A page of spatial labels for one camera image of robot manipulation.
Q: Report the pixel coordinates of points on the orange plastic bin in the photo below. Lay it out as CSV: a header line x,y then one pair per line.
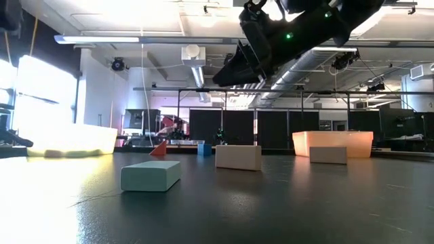
x,y
332,140

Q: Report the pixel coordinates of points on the black ceiling spotlight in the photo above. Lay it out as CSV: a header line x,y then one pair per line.
x,y
374,87
344,59

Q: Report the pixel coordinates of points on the black equipment box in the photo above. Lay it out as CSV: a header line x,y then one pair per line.
x,y
140,118

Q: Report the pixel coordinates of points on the black table mat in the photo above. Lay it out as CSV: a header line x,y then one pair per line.
x,y
305,210

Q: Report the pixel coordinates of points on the red triangular block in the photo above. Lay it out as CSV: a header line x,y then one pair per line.
x,y
159,149

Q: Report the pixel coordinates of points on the blue cube block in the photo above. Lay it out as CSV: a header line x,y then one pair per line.
x,y
204,149

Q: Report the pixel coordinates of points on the silver ventilation duct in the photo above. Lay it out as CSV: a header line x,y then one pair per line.
x,y
305,66

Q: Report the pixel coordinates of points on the black metal rack frame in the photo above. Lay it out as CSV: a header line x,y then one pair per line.
x,y
305,92

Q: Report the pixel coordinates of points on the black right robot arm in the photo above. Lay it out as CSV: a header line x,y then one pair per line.
x,y
356,10

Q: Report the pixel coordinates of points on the mint green rectangular block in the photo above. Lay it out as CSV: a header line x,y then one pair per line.
x,y
151,175

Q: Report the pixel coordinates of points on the white block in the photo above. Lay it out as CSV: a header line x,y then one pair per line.
x,y
328,155

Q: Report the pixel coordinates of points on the yellow plastic bin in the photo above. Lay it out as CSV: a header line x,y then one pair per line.
x,y
71,140

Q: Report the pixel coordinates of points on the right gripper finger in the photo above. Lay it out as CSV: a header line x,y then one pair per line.
x,y
240,64
244,80

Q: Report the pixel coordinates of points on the white ceiling duct box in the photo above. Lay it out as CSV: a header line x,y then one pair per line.
x,y
193,56

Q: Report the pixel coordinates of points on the long ceiling light strip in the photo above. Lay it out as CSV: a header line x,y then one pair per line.
x,y
96,39

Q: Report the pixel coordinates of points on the black partition screen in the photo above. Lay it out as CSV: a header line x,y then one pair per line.
x,y
237,125

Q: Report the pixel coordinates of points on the white wall air unit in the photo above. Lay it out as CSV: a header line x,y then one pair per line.
x,y
420,71

